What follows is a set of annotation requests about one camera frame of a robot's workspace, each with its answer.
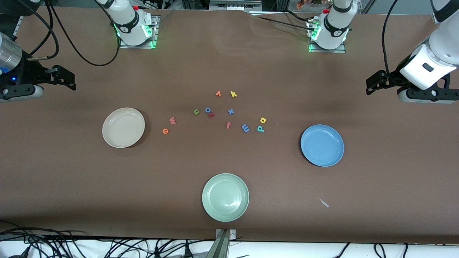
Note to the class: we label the pink foam letter w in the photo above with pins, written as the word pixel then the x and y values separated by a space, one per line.
pixel 173 120

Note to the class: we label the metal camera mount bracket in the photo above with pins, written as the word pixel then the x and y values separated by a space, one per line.
pixel 223 242

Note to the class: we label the teal foam letter p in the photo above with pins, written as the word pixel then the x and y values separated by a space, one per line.
pixel 260 129

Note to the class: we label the small grey paper scrap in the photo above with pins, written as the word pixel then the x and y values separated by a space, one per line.
pixel 324 203

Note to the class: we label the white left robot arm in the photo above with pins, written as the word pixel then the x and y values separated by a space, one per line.
pixel 333 25

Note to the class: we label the pale green round plate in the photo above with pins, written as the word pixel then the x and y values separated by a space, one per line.
pixel 225 197

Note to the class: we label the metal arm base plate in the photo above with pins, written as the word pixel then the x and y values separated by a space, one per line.
pixel 342 50
pixel 153 36

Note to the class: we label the beige brown round plate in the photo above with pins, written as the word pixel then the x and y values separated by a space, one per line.
pixel 123 128

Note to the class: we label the brown table cover sheet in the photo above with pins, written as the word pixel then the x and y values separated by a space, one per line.
pixel 229 64

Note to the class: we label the orange dried plant decoration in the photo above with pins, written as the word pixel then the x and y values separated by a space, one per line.
pixel 301 3

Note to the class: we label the aluminium frame profile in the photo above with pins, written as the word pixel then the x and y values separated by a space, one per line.
pixel 435 18

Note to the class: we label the blue foam letter m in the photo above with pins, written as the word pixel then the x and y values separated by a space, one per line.
pixel 245 128

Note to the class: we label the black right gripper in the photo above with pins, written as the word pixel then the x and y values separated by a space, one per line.
pixel 28 73

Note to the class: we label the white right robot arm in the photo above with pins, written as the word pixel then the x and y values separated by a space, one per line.
pixel 129 21

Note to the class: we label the blue round plate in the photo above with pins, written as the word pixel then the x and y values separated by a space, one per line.
pixel 322 145

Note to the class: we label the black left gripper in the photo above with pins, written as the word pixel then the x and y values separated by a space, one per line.
pixel 391 79

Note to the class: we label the grey metal device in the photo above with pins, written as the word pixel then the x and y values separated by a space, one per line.
pixel 235 4

